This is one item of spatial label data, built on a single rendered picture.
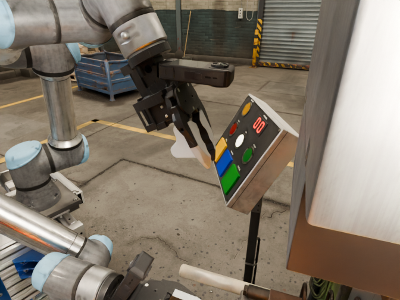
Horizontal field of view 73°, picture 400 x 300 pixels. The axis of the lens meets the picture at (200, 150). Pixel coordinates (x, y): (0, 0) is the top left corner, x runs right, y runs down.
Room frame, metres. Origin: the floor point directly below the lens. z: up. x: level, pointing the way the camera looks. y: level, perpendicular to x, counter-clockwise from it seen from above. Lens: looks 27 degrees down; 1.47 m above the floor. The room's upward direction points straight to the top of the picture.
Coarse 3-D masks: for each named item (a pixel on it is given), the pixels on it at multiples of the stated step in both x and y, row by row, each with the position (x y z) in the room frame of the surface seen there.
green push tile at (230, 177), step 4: (232, 164) 0.74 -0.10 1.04; (232, 168) 0.72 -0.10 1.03; (236, 168) 0.71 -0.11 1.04; (228, 172) 0.73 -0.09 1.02; (232, 172) 0.71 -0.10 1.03; (236, 172) 0.69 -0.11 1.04; (224, 176) 0.73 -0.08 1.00; (228, 176) 0.71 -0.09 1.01; (232, 176) 0.69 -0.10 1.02; (236, 176) 0.67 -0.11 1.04; (224, 180) 0.71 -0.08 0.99; (228, 180) 0.70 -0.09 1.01; (232, 180) 0.68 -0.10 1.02; (236, 180) 0.66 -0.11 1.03; (224, 184) 0.70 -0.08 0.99; (228, 184) 0.68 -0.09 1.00; (232, 184) 0.66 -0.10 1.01; (224, 188) 0.68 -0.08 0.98; (228, 188) 0.67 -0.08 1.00; (224, 192) 0.67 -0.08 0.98; (228, 192) 0.66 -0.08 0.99
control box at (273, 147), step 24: (240, 120) 0.90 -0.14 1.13; (264, 120) 0.75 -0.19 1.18; (216, 144) 0.96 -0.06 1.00; (240, 144) 0.78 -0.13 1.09; (264, 144) 0.67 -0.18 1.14; (288, 144) 0.65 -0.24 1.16; (216, 168) 0.83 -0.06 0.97; (240, 168) 0.69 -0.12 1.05; (264, 168) 0.64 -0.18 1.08; (240, 192) 0.63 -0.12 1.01; (264, 192) 0.64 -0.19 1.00
